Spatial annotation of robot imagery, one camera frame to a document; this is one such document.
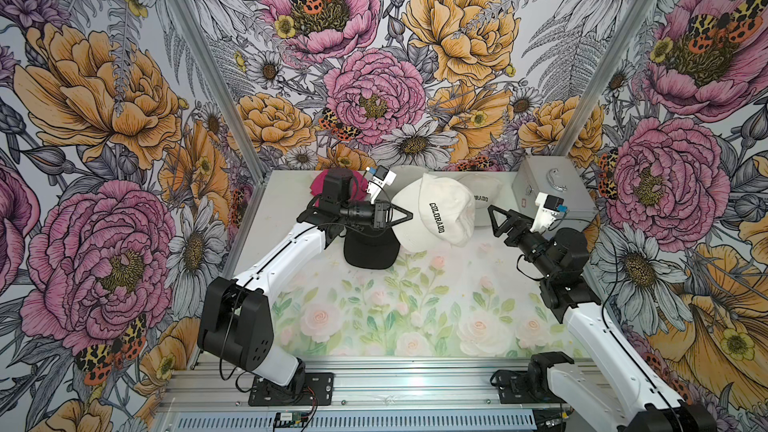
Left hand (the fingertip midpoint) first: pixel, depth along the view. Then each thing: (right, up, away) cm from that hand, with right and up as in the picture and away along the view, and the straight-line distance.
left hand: (409, 222), depth 74 cm
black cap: (-11, -10, +25) cm, 29 cm away
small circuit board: (-28, -46, -2) cm, 54 cm away
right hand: (+21, +2, +3) cm, 21 cm away
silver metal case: (+50, +14, +27) cm, 58 cm away
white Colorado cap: (+30, +9, +37) cm, 48 cm away
